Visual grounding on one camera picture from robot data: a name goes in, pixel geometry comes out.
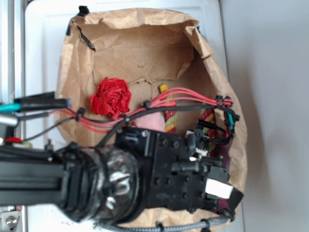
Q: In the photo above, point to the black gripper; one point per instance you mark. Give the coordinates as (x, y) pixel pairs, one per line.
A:
(175, 172)

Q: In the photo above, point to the multicolored twisted rope toy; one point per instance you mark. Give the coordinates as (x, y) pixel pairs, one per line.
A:
(206, 115)

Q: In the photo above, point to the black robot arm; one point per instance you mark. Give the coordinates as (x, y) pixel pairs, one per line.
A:
(85, 183)

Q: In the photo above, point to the pink plush bunny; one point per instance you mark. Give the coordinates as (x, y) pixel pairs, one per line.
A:
(153, 121)

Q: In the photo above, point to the red crumpled paper flower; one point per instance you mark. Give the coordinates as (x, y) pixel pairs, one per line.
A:
(112, 98)

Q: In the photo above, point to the brown paper bag box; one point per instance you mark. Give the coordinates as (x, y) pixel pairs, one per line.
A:
(145, 47)

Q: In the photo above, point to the aluminium frame rail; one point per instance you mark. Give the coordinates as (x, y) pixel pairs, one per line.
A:
(12, 85)

